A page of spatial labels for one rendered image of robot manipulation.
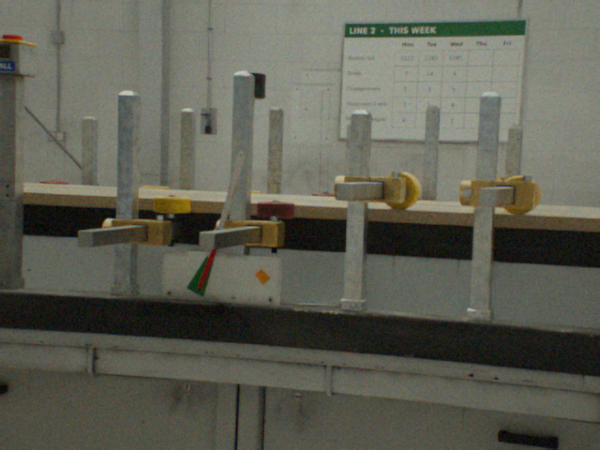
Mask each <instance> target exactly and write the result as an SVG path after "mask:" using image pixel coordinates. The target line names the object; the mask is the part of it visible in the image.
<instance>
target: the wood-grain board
mask: <svg viewBox="0 0 600 450"><path fill-rule="evenodd" d="M116 192H117V187H104V186H81V185H57V184H34V183H24V190H23V203H31V205H51V206H71V207H93V208H112V209H116ZM227 194H228V192H215V191H192V190H170V189H149V188H145V187H139V210H153V211H154V198H155V197H157V196H165V197H169V195H176V197H188V198H190V212H192V213H212V214H222V211H223V207H224V203H225V201H226V197H227ZM273 200H280V201H281V202H286V203H294V217H295V218H327V219H347V202H344V201H337V200H336V199H335V197H324V196H302V195H280V194H258V193H251V208H250V215H251V216H257V202H271V201H273ZM473 212H474V207H473V206H462V205H460V203H459V202H434V201H417V203H416V204H414V205H413V206H411V207H409V208H403V209H394V208H391V207H389V206H387V205H386V204H385V203H384V202H369V203H368V221H385V222H405V223H425V224H445V225H465V226H473ZM494 227H505V228H525V229H536V230H546V231H568V232H588V233H600V208H594V207H570V206H546V205H537V206H536V207H535V208H534V209H533V210H532V211H531V212H529V213H525V214H521V215H516V214H511V213H509V212H507V211H506V210H505V209H504V208H495V218H494Z"/></svg>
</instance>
